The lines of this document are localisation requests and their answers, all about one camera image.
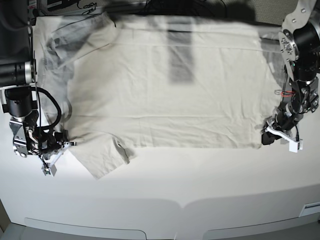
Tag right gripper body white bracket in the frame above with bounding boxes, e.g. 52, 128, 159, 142
12, 118, 77, 167

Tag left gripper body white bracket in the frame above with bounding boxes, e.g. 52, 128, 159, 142
261, 107, 303, 146

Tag white T-shirt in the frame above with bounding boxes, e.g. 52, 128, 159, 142
34, 13, 284, 179

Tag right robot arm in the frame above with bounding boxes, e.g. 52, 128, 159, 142
0, 20, 76, 176

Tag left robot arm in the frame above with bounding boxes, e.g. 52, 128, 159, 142
261, 0, 320, 153

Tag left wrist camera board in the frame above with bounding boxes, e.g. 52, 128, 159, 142
289, 139, 304, 153

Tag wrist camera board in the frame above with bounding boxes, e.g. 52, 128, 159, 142
289, 139, 304, 153
41, 164, 57, 177

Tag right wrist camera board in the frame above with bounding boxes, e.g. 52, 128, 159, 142
41, 164, 57, 177

